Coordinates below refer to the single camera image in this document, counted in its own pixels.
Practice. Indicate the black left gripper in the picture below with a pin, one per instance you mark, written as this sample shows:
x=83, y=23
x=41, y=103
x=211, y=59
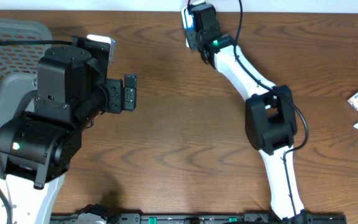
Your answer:
x=112, y=86

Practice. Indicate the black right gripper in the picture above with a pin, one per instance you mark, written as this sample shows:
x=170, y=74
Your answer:
x=191, y=37

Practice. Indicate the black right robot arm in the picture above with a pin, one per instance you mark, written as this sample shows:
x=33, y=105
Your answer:
x=270, y=112

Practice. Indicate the white barcode scanner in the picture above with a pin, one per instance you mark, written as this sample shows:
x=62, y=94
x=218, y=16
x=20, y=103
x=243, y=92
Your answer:
x=187, y=19

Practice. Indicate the dark grey plastic basket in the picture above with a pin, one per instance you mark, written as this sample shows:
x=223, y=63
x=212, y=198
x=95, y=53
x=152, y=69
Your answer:
x=5, y=77

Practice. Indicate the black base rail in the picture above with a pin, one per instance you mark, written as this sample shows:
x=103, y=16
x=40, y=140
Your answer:
x=252, y=217

